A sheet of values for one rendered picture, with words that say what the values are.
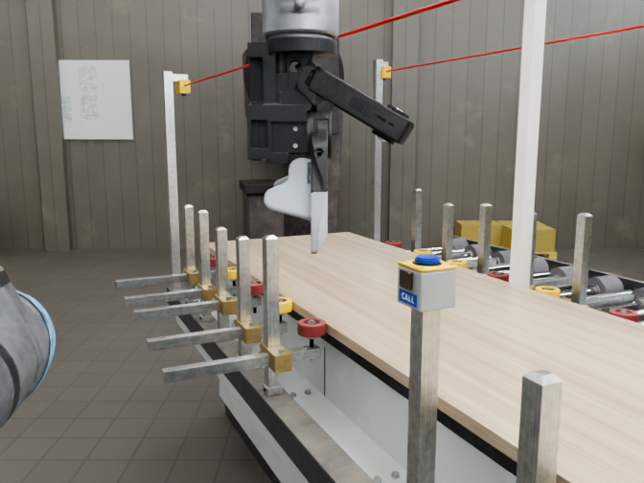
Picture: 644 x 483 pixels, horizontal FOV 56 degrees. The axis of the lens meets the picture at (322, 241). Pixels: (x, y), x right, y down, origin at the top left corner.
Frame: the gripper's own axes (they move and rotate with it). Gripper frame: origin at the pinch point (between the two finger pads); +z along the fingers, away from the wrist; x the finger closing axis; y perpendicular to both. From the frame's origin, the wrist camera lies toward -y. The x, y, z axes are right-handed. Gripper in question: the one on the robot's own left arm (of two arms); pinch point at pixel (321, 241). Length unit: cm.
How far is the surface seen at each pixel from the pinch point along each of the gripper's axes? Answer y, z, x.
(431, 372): -18.2, 27.7, -32.6
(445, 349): -31, 42, -81
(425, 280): -16.1, 11.4, -29.7
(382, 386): -16, 53, -85
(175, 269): 68, 52, -219
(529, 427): -26.5, 25.8, -9.6
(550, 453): -29.1, 29.1, -9.0
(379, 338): -15, 42, -89
